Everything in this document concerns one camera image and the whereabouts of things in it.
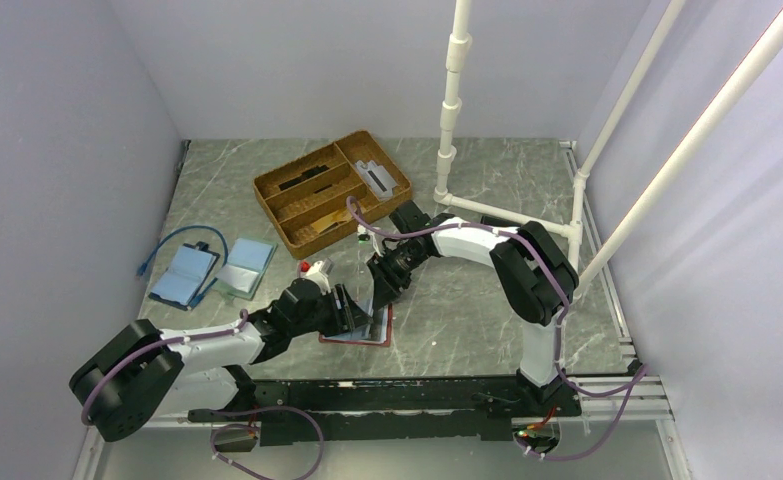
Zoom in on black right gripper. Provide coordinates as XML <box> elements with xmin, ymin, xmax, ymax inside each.
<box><xmin>367</xmin><ymin>241</ymin><xmax>430</xmax><ymax>311</ymax></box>

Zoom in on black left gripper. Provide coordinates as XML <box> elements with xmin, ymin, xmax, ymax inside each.
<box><xmin>290</xmin><ymin>282</ymin><xmax>372</xmax><ymax>337</ymax></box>

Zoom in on red leather card holder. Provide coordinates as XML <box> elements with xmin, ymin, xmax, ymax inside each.
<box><xmin>318</xmin><ymin>299</ymin><xmax>393</xmax><ymax>347</ymax></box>

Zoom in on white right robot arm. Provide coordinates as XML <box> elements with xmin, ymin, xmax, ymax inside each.
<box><xmin>367</xmin><ymin>201</ymin><xmax>579</xmax><ymax>415</ymax></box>

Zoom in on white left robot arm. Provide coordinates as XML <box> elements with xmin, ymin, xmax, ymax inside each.
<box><xmin>69</xmin><ymin>279</ymin><xmax>372</xmax><ymax>442</ymax></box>

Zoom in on tan card in tray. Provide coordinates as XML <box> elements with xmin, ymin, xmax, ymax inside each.
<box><xmin>310</xmin><ymin>209</ymin><xmax>350</xmax><ymax>235</ymax></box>

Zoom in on light blue card holder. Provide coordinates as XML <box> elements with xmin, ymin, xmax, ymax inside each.
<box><xmin>213</xmin><ymin>238</ymin><xmax>276</xmax><ymax>300</ymax></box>

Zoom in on black leather card holder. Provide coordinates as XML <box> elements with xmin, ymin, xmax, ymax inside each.
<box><xmin>480</xmin><ymin>214</ymin><xmax>519</xmax><ymax>228</ymax></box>

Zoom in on open blue card holder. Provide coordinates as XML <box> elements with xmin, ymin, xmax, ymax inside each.
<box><xmin>148</xmin><ymin>242</ymin><xmax>221</xmax><ymax>311</ymax></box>

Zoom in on woven brown organizer tray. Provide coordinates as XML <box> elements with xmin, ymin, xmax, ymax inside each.
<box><xmin>253</xmin><ymin>130</ymin><xmax>413</xmax><ymax>259</ymax></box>

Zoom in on black item in tray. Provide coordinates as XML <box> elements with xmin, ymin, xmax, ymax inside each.
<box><xmin>279</xmin><ymin>165</ymin><xmax>329</xmax><ymax>191</ymax></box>

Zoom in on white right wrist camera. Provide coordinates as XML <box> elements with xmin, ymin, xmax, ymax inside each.
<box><xmin>357</xmin><ymin>225</ymin><xmax>374</xmax><ymax>243</ymax></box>

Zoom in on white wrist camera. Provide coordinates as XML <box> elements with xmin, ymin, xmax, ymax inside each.
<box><xmin>357</xmin><ymin>225</ymin><xmax>374</xmax><ymax>243</ymax></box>
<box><xmin>298</xmin><ymin>259</ymin><xmax>334</xmax><ymax>294</ymax></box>

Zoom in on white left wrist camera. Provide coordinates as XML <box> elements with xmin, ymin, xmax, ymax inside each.
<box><xmin>298</xmin><ymin>259</ymin><xmax>334</xmax><ymax>294</ymax></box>

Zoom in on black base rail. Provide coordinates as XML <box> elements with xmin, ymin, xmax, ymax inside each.
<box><xmin>188</xmin><ymin>374</ymin><xmax>582</xmax><ymax>446</ymax></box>

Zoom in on blue cable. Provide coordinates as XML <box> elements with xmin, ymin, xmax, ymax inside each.
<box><xmin>137</xmin><ymin>225</ymin><xmax>230</xmax><ymax>277</ymax></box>

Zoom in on white PVC pipe frame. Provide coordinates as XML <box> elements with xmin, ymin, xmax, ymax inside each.
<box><xmin>433</xmin><ymin>1</ymin><xmax>783</xmax><ymax>295</ymax></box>

